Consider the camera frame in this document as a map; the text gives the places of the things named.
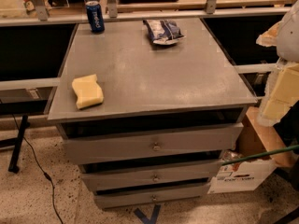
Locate grey drawer cabinet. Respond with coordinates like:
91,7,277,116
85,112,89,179
49,18,255,197

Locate green cable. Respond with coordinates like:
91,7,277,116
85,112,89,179
221,144,299,167

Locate middle grey drawer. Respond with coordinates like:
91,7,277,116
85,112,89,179
81,160,221,191

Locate white cardboard box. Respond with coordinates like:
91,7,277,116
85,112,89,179
208,107,296,194

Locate blue Pepsi can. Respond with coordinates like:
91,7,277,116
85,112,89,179
85,1,105,34

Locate black stand leg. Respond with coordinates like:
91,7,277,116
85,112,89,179
8,115,30,174

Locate black floor cable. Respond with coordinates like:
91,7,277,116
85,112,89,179
11,114,64,224

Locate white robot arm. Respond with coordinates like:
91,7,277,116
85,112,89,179
256,1,299,127

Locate metal railing frame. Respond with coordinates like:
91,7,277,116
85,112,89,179
0,0,297,91

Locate yellow sponge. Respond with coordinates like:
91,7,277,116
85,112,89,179
72,74,104,109

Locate blue white chip bag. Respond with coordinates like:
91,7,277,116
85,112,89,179
143,20,184,46

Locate grey drawer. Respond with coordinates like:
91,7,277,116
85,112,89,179
64,123,243,165
94,183,210,209
81,160,221,191

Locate top grey drawer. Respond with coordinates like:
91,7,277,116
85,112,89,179
64,123,243,165

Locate bottom grey drawer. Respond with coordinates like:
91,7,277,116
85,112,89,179
94,183,210,209

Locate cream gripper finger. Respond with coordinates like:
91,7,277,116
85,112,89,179
257,59,299,127
256,22,280,47

